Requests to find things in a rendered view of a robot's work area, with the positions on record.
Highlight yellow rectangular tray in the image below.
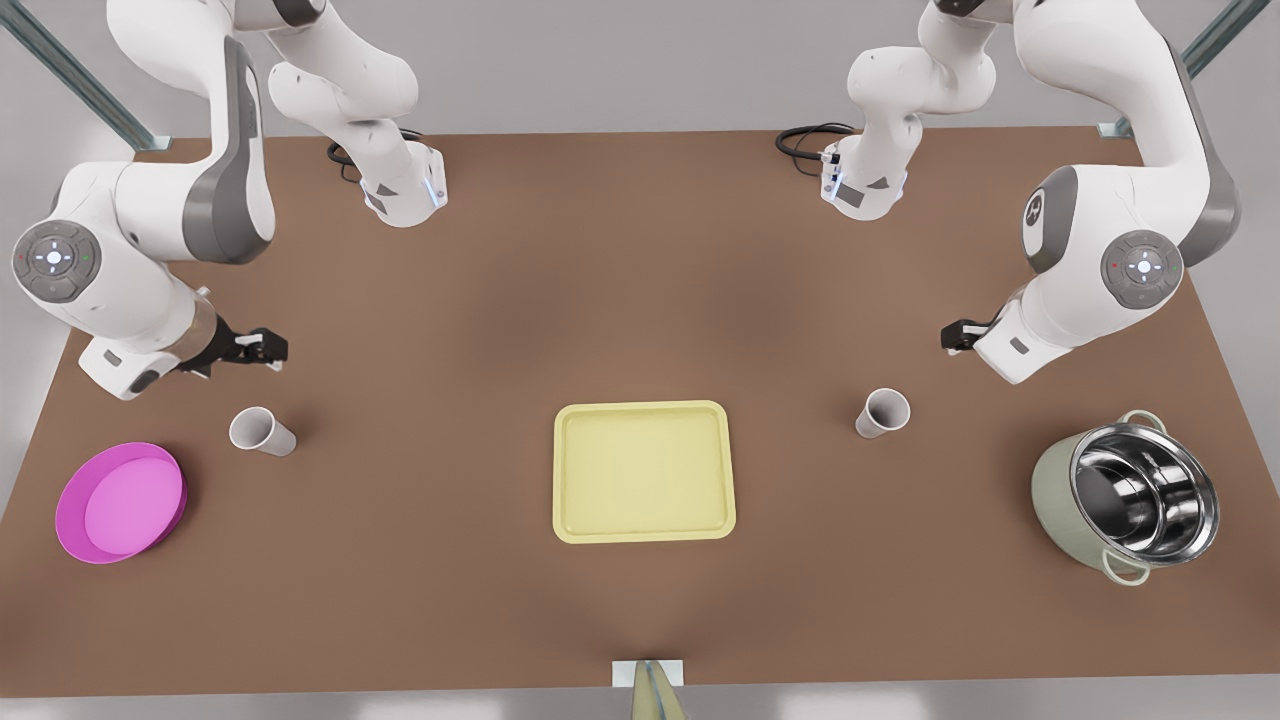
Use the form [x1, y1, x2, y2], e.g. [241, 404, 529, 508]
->
[552, 400, 738, 545]

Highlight white cup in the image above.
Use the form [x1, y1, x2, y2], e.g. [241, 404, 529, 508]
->
[229, 406, 298, 458]
[855, 388, 912, 440]

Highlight pink round plate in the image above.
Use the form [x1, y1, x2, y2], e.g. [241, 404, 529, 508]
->
[55, 442, 188, 565]

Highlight green steel pot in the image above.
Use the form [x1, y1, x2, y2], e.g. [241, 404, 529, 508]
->
[1031, 409, 1222, 587]

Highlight black cable loop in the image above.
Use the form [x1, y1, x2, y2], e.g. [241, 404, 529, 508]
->
[327, 128, 425, 185]
[775, 122, 857, 163]

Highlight silver frame post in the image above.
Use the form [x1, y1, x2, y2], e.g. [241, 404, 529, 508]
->
[612, 658, 691, 720]
[0, 0, 173, 153]
[1097, 0, 1276, 139]

